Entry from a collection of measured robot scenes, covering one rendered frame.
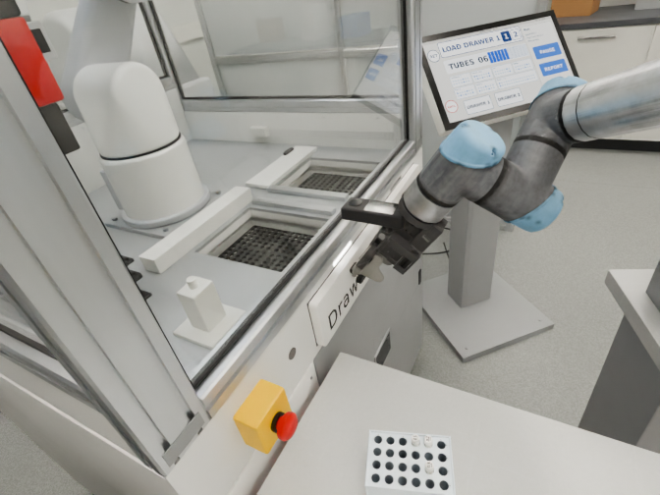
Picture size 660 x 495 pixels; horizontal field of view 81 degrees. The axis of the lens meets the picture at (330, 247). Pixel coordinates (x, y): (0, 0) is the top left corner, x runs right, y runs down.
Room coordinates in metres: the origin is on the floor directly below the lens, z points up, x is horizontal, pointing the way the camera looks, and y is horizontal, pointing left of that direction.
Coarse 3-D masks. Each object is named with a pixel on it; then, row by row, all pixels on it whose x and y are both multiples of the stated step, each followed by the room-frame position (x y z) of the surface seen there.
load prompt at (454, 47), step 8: (488, 32) 1.36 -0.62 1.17; (496, 32) 1.37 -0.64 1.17; (504, 32) 1.37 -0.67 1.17; (512, 32) 1.37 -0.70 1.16; (520, 32) 1.37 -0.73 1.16; (456, 40) 1.34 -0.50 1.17; (464, 40) 1.34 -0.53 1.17; (472, 40) 1.34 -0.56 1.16; (480, 40) 1.34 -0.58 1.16; (488, 40) 1.35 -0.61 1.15; (496, 40) 1.35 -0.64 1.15; (504, 40) 1.35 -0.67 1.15; (512, 40) 1.35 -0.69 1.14; (520, 40) 1.36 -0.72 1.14; (440, 48) 1.31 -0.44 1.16; (448, 48) 1.32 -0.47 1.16; (456, 48) 1.32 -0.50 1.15; (464, 48) 1.32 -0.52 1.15; (472, 48) 1.32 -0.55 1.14; (480, 48) 1.33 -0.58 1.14; (448, 56) 1.30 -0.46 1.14
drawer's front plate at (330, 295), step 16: (368, 224) 0.74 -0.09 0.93; (368, 240) 0.70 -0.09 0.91; (352, 256) 0.63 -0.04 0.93; (336, 272) 0.59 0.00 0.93; (320, 288) 0.55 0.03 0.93; (336, 288) 0.56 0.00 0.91; (352, 288) 0.61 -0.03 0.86; (320, 304) 0.51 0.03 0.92; (336, 304) 0.56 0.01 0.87; (352, 304) 0.61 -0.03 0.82; (320, 320) 0.51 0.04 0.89; (320, 336) 0.50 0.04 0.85
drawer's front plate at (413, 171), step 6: (414, 168) 0.98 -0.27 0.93; (408, 174) 0.96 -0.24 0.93; (414, 174) 0.97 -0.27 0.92; (402, 180) 0.93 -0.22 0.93; (408, 180) 0.93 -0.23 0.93; (402, 186) 0.89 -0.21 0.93; (408, 186) 0.92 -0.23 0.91; (396, 192) 0.86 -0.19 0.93; (402, 192) 0.88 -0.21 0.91; (390, 198) 0.84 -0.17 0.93; (396, 198) 0.85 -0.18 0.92; (378, 228) 0.77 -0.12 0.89
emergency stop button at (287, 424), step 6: (288, 414) 0.33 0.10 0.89; (294, 414) 0.33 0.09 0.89; (282, 420) 0.32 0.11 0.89; (288, 420) 0.32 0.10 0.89; (294, 420) 0.32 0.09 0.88; (276, 426) 0.32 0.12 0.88; (282, 426) 0.31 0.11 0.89; (288, 426) 0.31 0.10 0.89; (294, 426) 0.32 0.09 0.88; (282, 432) 0.31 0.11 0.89; (288, 432) 0.31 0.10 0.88; (294, 432) 0.32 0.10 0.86; (282, 438) 0.30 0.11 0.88; (288, 438) 0.31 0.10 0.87
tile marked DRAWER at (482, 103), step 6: (480, 96) 1.22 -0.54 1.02; (486, 96) 1.22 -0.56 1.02; (468, 102) 1.20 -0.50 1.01; (474, 102) 1.20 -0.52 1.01; (480, 102) 1.20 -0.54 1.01; (486, 102) 1.21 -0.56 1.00; (468, 108) 1.19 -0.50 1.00; (474, 108) 1.19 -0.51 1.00; (480, 108) 1.19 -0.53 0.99; (486, 108) 1.19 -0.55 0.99; (492, 108) 1.19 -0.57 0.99; (468, 114) 1.18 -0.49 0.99
